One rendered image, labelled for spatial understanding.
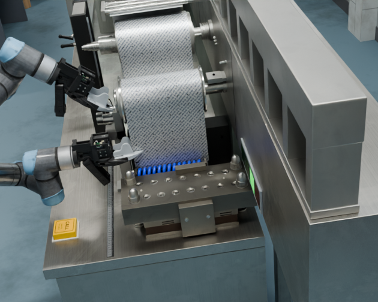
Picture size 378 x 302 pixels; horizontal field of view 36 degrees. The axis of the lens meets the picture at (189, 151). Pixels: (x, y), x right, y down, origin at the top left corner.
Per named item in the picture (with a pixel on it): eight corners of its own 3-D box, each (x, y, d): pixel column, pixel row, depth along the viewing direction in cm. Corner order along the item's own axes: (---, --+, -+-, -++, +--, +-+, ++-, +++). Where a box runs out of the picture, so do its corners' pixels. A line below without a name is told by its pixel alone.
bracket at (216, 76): (206, 76, 180) (205, 71, 179) (224, 74, 181) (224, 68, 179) (207, 84, 176) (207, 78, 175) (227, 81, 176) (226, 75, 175)
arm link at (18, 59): (-1, 50, 170) (11, 29, 165) (34, 68, 174) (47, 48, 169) (-8, 65, 164) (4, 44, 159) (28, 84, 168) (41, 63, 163)
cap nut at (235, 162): (228, 164, 182) (228, 152, 180) (240, 162, 182) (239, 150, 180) (231, 171, 179) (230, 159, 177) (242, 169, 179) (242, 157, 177)
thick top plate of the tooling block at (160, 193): (123, 193, 185) (120, 178, 182) (247, 175, 187) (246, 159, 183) (124, 226, 172) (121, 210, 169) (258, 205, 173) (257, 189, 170)
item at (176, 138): (135, 170, 186) (126, 120, 176) (208, 159, 187) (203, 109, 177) (136, 171, 186) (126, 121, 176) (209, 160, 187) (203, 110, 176)
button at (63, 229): (56, 226, 186) (54, 220, 185) (77, 223, 186) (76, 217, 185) (54, 240, 180) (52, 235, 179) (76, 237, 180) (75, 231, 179)
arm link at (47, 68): (30, 81, 167) (34, 69, 174) (45, 88, 169) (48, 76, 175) (43, 60, 164) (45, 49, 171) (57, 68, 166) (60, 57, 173)
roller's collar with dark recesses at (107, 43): (101, 50, 199) (98, 33, 196) (119, 48, 199) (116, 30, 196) (101, 58, 194) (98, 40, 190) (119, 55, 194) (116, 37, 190)
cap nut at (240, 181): (234, 181, 174) (233, 169, 172) (246, 180, 174) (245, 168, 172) (236, 189, 171) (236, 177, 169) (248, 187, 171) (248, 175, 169)
